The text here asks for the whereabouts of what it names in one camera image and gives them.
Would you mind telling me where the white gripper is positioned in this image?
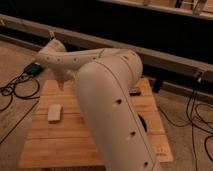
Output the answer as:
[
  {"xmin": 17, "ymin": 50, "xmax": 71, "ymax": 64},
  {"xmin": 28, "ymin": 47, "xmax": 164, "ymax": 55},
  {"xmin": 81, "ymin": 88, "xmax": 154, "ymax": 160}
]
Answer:
[{"xmin": 54, "ymin": 70, "xmax": 74, "ymax": 90}]

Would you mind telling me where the black rectangular box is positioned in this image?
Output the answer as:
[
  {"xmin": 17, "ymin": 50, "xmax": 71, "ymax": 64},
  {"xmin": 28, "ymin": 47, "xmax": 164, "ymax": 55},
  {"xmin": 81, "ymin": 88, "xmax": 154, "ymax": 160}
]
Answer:
[{"xmin": 130, "ymin": 87, "xmax": 141, "ymax": 96}]

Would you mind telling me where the black floor cable left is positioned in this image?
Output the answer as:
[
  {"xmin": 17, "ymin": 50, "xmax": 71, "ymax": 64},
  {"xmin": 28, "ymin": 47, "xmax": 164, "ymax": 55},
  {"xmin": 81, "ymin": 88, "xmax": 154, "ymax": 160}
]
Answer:
[{"xmin": 0, "ymin": 54, "xmax": 58, "ymax": 144}]

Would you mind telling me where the black floor cables right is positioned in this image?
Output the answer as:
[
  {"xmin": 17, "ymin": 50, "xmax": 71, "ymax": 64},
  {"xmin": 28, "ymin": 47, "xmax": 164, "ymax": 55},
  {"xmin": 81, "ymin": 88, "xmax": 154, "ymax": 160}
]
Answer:
[{"xmin": 156, "ymin": 71, "xmax": 213, "ymax": 171}]

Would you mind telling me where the black round bowl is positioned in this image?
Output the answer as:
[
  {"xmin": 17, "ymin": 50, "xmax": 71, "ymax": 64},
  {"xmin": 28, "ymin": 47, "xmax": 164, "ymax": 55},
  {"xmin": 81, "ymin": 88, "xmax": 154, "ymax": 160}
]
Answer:
[{"xmin": 138, "ymin": 115, "xmax": 147, "ymax": 132}]

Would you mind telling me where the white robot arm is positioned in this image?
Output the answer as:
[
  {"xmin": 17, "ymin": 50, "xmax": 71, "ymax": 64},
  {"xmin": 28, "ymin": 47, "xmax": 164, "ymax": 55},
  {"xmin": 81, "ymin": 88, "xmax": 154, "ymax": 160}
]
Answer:
[{"xmin": 36, "ymin": 39, "xmax": 162, "ymax": 171}]

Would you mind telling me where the wooden board table top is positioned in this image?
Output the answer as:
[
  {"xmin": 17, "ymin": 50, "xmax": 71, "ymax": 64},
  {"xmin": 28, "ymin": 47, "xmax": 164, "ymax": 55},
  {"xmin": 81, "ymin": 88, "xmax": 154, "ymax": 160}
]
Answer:
[{"xmin": 19, "ymin": 78, "xmax": 173, "ymax": 169}]

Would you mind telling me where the white sponge block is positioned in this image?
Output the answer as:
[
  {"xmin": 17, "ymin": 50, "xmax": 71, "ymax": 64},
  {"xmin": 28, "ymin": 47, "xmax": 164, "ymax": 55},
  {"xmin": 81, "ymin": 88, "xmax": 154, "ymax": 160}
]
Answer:
[{"xmin": 48, "ymin": 104, "xmax": 62, "ymax": 122}]

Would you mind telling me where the black power adapter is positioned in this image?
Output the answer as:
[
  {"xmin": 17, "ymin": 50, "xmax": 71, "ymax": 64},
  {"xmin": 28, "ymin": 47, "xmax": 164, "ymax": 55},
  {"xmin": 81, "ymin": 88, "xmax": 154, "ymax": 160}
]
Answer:
[{"xmin": 24, "ymin": 63, "xmax": 43, "ymax": 76}]

